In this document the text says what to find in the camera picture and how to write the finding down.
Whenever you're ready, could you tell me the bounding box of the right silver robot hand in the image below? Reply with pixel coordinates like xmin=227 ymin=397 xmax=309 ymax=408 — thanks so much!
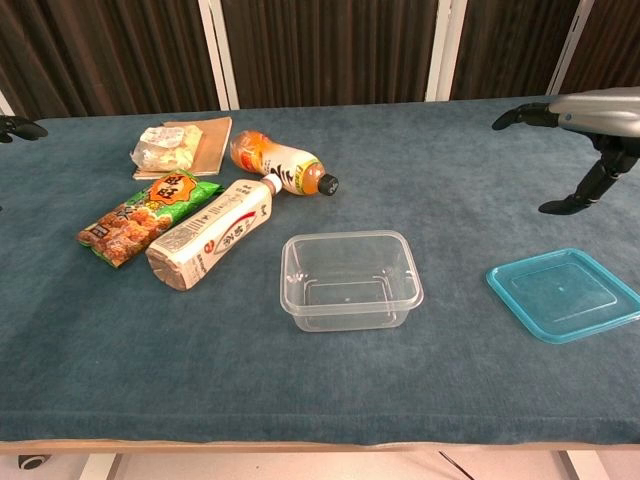
xmin=492 ymin=85 xmax=640 ymax=216

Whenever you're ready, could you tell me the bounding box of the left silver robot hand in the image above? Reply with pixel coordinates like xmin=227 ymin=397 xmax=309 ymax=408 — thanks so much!
xmin=0 ymin=115 xmax=49 ymax=144

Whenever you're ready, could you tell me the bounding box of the blue plastic container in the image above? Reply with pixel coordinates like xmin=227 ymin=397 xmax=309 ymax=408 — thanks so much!
xmin=485 ymin=248 xmax=640 ymax=345

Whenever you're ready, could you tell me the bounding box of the clear plastic container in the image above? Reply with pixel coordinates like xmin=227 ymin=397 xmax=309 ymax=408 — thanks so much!
xmin=280 ymin=229 xmax=425 ymax=334

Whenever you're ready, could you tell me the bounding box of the dark brown slatted panel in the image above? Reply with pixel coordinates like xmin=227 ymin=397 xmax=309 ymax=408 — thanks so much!
xmin=0 ymin=0 xmax=221 ymax=120
xmin=449 ymin=0 xmax=584 ymax=101
xmin=222 ymin=0 xmax=441 ymax=109
xmin=559 ymin=0 xmax=640 ymax=96

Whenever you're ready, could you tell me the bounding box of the clear bag of white snacks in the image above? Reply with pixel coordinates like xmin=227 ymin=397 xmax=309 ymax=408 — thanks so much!
xmin=130 ymin=125 xmax=206 ymax=171

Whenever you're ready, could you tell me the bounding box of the green snack bag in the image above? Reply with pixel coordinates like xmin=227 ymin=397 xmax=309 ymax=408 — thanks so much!
xmin=76 ymin=168 xmax=225 ymax=270

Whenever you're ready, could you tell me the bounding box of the brown spiral notebook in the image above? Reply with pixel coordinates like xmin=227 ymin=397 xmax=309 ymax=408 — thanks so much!
xmin=131 ymin=116 xmax=234 ymax=180

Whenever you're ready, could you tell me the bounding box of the white milk tea bottle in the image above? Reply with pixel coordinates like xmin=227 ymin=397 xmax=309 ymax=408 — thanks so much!
xmin=145 ymin=174 xmax=285 ymax=293

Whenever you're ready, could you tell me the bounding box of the orange tea bottle black cap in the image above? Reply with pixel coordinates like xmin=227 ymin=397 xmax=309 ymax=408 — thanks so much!
xmin=229 ymin=130 xmax=341 ymax=197

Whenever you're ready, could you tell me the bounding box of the white table leg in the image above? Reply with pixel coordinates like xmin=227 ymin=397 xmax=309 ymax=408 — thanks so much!
xmin=78 ymin=452 xmax=124 ymax=480
xmin=552 ymin=451 xmax=584 ymax=480

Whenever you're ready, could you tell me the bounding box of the blue table cloth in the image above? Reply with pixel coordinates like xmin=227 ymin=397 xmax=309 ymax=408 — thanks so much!
xmin=0 ymin=94 xmax=640 ymax=444

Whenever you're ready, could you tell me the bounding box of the thin black floor cable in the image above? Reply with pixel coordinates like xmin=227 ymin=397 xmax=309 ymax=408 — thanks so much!
xmin=438 ymin=451 xmax=477 ymax=480

